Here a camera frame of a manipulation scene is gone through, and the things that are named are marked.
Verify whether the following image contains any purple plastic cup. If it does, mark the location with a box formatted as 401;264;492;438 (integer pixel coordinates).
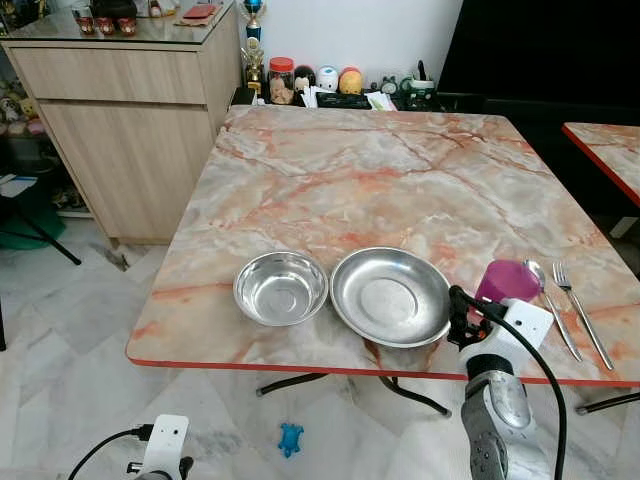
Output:
474;259;542;305

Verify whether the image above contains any small steel bowl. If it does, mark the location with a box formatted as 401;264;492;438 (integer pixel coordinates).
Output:
233;251;330;327

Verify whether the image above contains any steel spoon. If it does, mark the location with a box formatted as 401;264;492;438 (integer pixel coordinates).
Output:
526;260;583;363

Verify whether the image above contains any steel deep plate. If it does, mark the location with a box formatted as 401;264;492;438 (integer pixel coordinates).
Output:
330;247;453;349

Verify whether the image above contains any steel fork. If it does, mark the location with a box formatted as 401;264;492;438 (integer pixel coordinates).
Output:
552;262;615;371

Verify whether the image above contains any blue turtle toy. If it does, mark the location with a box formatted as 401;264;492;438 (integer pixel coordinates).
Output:
278;423;304;459

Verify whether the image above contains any marble folding table red edge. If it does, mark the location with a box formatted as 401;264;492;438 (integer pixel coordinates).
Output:
126;103;640;416
562;122;640;208

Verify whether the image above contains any green mug with utensils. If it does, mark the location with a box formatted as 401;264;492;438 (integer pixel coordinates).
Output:
405;62;436;109

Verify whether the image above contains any white paper packet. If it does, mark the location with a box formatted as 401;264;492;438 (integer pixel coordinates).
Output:
365;90;398;111

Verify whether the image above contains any orange yellow round figure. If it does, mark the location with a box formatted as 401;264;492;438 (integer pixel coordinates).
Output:
339;67;364;96

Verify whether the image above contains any white round figure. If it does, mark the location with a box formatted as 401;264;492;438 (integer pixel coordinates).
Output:
316;66;341;93

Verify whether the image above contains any green plastic basin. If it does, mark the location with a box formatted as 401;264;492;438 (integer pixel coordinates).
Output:
0;195;66;249

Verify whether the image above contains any black mouse figure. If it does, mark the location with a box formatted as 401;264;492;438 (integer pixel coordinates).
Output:
293;65;317;96

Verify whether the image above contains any red lid snack jar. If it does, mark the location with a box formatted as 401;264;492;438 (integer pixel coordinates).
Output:
268;57;297;105

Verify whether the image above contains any light wooden cabinet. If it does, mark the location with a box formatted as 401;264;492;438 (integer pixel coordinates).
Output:
0;8;244;244

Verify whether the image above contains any gold trophy blue top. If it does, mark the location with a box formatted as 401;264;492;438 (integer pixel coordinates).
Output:
243;0;267;96

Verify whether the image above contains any shelf with plush toys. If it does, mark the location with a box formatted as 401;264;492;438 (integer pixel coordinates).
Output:
0;0;49;211

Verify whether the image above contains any flat red box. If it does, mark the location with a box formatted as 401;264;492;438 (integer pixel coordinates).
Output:
182;3;220;24

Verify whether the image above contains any red ornament set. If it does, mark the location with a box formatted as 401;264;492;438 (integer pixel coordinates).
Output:
72;5;139;37

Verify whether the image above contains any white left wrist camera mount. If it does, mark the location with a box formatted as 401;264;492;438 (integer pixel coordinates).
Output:
143;415;191;477

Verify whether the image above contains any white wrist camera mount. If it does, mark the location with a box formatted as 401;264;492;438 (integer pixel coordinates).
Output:
143;415;191;477
497;298;555;351

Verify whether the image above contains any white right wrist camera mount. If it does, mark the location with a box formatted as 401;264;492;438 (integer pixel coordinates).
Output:
497;298;555;351

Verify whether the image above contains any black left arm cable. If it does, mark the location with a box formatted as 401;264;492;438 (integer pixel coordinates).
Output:
68;425;153;480

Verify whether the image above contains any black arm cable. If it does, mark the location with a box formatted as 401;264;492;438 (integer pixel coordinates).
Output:
455;290;569;480
68;425;153;480

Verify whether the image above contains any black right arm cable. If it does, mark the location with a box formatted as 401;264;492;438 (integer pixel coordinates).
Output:
455;290;569;480

